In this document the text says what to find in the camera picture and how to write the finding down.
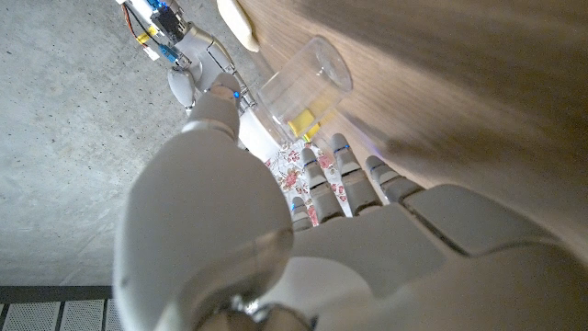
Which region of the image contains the clear medicine bottle white cap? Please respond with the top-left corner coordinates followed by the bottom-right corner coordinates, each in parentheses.
top-left (237, 35), bottom-right (354, 163)

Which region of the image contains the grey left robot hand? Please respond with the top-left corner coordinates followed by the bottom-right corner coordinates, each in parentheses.
top-left (112, 72), bottom-right (588, 331)

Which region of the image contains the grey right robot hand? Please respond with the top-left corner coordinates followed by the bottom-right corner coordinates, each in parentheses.
top-left (166, 23), bottom-right (257, 112)

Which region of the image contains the floral print backdrop cloth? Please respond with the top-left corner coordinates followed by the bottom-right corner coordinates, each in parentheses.
top-left (264, 140), bottom-right (355, 226)

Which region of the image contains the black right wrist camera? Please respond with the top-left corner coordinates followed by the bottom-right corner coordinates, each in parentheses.
top-left (150, 5), bottom-right (188, 43)

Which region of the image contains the grey perforated metal panel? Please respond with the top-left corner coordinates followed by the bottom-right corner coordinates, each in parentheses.
top-left (0, 285), bottom-right (123, 331)

